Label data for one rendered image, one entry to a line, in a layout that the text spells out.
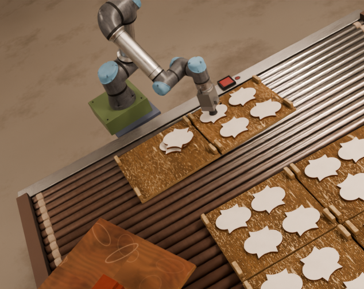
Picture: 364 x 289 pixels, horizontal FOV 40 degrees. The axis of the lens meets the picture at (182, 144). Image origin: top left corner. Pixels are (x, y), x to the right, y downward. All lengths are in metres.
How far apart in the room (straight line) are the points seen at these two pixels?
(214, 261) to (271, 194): 0.36
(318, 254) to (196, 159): 0.74
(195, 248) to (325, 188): 0.55
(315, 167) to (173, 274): 0.72
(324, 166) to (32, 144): 3.06
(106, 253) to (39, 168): 2.41
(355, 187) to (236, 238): 0.49
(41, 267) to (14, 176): 2.25
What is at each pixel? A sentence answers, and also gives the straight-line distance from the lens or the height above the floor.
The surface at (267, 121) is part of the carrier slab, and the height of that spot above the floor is 0.94.
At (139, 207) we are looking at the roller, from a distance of 2.22.
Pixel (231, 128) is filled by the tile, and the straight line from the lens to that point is 2.34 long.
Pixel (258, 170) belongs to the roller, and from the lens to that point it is 2.16.
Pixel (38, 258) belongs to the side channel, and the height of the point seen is 0.95.
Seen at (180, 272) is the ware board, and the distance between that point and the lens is 1.80.
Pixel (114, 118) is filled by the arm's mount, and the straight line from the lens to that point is 2.68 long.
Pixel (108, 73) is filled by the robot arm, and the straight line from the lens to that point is 2.60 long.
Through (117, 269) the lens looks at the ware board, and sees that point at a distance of 1.90.
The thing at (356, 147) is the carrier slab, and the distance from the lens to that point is 2.14.
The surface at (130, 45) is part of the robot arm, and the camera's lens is 2.29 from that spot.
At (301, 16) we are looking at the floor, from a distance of 4.83.
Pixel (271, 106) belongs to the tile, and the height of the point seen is 0.95.
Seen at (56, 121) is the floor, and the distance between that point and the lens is 4.69.
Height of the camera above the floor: 2.49
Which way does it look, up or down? 41 degrees down
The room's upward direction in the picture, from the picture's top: 23 degrees counter-clockwise
